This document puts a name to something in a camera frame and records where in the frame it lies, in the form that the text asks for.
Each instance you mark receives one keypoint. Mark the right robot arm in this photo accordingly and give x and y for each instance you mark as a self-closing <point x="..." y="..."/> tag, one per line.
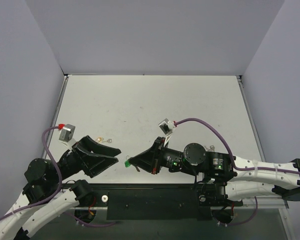
<point x="224" y="177"/>

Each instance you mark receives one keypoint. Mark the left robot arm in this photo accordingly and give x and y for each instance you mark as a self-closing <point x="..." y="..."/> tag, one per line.
<point x="37" y="204"/>

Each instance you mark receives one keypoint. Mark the yellow key tag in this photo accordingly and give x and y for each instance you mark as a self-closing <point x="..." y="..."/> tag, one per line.
<point x="99" y="139"/>

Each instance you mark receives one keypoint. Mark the silver keys bunch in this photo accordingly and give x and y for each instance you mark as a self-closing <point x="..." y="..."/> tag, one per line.
<point x="210" y="148"/>

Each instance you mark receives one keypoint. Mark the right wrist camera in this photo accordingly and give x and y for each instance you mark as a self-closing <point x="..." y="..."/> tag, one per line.
<point x="167" y="127"/>

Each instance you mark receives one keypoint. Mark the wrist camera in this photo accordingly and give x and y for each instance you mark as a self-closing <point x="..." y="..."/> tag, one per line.
<point x="167" y="127"/>
<point x="66" y="132"/>

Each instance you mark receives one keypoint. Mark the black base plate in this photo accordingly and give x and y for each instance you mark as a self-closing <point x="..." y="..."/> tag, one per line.
<point x="157" y="202"/>

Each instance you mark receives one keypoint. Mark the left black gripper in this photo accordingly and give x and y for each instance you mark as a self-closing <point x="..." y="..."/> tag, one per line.
<point x="78" y="157"/>

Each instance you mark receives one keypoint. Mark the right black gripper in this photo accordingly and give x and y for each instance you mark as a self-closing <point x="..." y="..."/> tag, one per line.
<point x="158" y="155"/>

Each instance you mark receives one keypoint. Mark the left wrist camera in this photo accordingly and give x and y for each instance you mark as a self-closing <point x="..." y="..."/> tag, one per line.
<point x="66" y="132"/>

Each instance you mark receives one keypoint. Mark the green key tag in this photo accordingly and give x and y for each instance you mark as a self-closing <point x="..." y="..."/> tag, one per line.
<point x="127" y="164"/>

